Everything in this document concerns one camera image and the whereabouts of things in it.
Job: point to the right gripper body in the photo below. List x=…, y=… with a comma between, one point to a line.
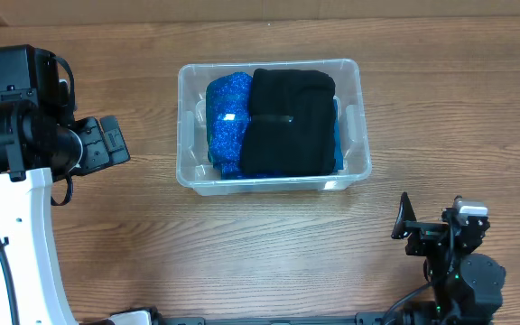
x=427, y=229

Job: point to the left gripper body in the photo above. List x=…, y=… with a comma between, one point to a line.
x=95, y=154

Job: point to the dark blue jeans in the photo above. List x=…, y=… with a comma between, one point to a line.
x=338, y=155

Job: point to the blue green sequin garment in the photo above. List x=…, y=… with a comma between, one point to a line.
x=227, y=118

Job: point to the large black garment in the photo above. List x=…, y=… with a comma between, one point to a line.
x=291, y=128

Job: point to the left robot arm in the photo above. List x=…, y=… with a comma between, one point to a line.
x=41, y=142

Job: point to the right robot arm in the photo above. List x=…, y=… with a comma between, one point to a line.
x=462, y=287

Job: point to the clear plastic storage bin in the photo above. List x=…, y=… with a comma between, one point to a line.
x=195, y=171

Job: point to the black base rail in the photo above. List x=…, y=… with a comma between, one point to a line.
x=361, y=318

